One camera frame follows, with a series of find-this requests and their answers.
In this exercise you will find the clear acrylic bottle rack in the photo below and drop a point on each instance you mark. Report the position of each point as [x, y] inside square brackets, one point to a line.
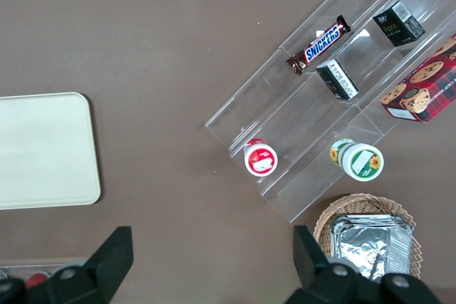
[21, 268]

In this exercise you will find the light wicker basket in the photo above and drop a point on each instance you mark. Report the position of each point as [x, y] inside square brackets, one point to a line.
[356, 204]

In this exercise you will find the stacked foil containers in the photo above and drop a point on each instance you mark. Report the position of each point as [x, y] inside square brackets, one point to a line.
[370, 243]

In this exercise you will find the Snickers bar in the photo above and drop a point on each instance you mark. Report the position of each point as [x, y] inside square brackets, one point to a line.
[320, 45]

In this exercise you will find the red lidded cup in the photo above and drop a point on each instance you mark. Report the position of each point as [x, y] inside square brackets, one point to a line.
[260, 159]

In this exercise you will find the beige rectangular tray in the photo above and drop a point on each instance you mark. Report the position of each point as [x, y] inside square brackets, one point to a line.
[46, 151]

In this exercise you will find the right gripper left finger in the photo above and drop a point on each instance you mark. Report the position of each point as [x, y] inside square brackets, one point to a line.
[96, 268]

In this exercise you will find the red plaid cookie box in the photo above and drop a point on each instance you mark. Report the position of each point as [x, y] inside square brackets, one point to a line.
[424, 83]

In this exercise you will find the green lidded cup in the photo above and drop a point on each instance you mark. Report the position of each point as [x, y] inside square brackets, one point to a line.
[360, 161]

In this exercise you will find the small black box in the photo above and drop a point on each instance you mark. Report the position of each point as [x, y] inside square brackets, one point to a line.
[399, 24]
[338, 79]

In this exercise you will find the clear acrylic stepped shelf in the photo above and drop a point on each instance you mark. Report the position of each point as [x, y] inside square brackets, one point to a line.
[320, 119]

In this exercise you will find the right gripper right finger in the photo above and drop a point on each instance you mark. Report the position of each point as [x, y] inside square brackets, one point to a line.
[320, 279]

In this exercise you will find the red cola bottle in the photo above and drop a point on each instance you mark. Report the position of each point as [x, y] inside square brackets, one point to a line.
[37, 279]

